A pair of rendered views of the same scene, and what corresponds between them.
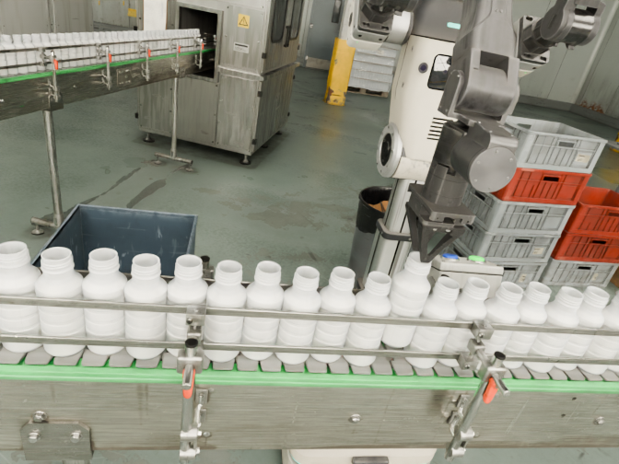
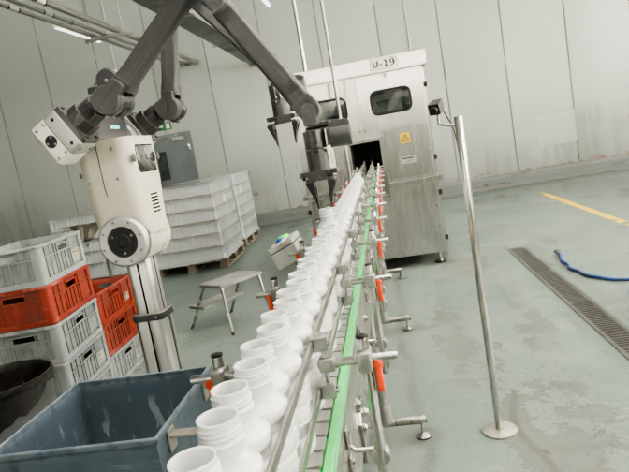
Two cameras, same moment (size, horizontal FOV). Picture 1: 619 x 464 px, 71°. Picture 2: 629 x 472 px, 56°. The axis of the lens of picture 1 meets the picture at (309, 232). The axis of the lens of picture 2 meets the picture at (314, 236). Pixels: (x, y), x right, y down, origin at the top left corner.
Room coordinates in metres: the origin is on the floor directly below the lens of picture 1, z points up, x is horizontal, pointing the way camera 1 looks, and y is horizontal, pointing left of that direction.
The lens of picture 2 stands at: (0.10, 1.30, 1.37)
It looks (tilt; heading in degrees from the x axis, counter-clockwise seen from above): 9 degrees down; 290
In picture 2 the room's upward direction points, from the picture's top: 10 degrees counter-clockwise
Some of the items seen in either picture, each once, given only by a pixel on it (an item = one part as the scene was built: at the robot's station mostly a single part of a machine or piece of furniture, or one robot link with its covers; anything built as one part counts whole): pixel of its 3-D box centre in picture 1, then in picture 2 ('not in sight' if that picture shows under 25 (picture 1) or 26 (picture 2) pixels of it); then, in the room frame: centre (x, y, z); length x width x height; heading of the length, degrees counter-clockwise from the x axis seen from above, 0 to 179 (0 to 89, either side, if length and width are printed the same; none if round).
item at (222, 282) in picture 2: not in sight; (227, 300); (2.60, -3.05, 0.21); 0.61 x 0.47 x 0.41; 156
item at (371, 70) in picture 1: (361, 66); not in sight; (10.48, -0.44, 0.50); 1.24 x 1.03 x 1.00; 105
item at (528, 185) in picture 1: (526, 175); (40, 297); (2.85, -1.34, 0.78); 0.61 x 0.41 x 0.22; 109
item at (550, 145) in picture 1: (539, 143); (31, 261); (2.84, -1.34, 1.00); 0.61 x 0.41 x 0.22; 110
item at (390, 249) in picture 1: (380, 277); (165, 367); (1.28, -0.27, 0.74); 0.11 x 0.11 x 0.40; 12
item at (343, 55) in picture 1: (339, 72); not in sight; (8.33, 0.02, 0.55); 0.40 x 0.40 x 1.10; 12
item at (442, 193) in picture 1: (444, 186); (318, 163); (0.59, -0.18, 1.32); 0.10 x 0.07 x 0.07; 12
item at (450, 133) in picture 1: (461, 146); (316, 140); (0.59, -0.18, 1.39); 0.07 x 0.06 x 0.07; 11
